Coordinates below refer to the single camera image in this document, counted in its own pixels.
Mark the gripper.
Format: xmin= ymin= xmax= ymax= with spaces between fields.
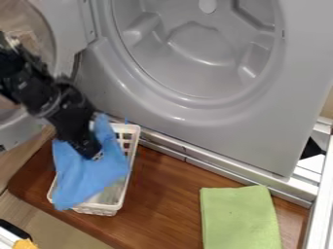
xmin=41 ymin=83 xmax=104 ymax=161

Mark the blue cloth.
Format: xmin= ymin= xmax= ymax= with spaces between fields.
xmin=51 ymin=112 xmax=131 ymax=212

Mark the white basket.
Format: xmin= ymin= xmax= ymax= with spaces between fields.
xmin=45 ymin=122 xmax=142 ymax=218

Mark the washing machine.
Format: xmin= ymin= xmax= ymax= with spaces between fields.
xmin=0 ymin=0 xmax=333 ymax=179

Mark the green cloth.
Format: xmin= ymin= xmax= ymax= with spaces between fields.
xmin=199 ymin=185 xmax=284 ymax=249

